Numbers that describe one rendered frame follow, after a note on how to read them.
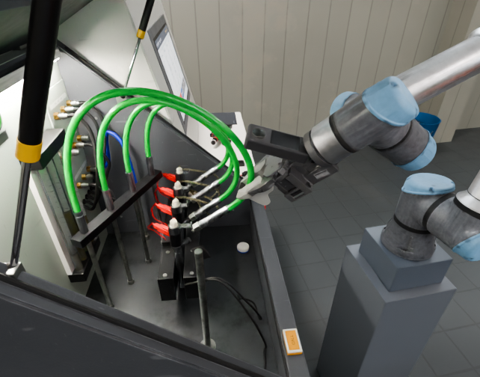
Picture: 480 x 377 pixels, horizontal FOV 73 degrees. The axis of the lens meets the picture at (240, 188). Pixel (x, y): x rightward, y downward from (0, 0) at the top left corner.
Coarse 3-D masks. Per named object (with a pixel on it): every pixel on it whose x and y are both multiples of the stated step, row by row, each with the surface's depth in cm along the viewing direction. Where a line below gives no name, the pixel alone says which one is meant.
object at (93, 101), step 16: (96, 96) 56; (112, 96) 57; (160, 96) 57; (176, 96) 57; (80, 112) 58; (208, 112) 59; (224, 128) 60; (64, 144) 61; (240, 144) 62; (64, 160) 63; (80, 208) 71
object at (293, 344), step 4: (288, 332) 68; (292, 332) 68; (288, 336) 67; (292, 336) 67; (296, 336) 67; (284, 340) 67; (288, 340) 67; (292, 340) 67; (296, 340) 67; (288, 344) 66; (292, 344) 66; (296, 344) 66; (292, 348) 65; (296, 348) 65; (296, 352) 65; (300, 352) 65
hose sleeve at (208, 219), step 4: (224, 208) 71; (216, 212) 71; (220, 212) 71; (224, 212) 71; (228, 212) 71; (208, 216) 72; (212, 216) 72; (216, 216) 71; (220, 216) 71; (200, 220) 73; (204, 220) 72; (208, 220) 72; (212, 220) 72; (200, 224) 73; (204, 224) 72; (208, 224) 73
